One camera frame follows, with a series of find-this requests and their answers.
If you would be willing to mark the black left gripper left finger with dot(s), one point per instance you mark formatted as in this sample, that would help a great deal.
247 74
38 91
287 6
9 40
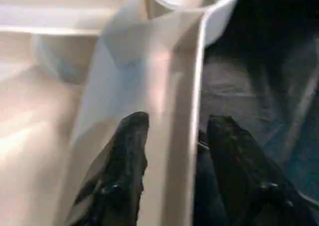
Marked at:
119 173

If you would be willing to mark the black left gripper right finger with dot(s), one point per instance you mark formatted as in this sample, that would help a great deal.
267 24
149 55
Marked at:
244 176

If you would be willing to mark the white plastic table top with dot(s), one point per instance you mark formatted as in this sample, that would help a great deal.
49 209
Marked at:
62 98

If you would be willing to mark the black mat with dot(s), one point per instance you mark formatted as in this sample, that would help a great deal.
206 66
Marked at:
261 86

